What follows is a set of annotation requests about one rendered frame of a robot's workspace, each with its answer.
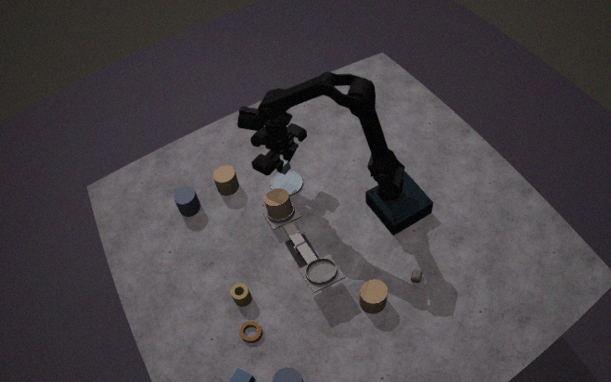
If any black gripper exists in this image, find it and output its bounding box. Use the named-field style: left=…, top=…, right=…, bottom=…
left=252, top=123, right=307, bottom=175

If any grey round disc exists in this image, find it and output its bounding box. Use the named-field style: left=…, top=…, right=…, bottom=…
left=270, top=171, right=303, bottom=196

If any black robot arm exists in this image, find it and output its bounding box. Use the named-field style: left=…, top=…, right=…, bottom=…
left=237, top=71, right=406, bottom=206

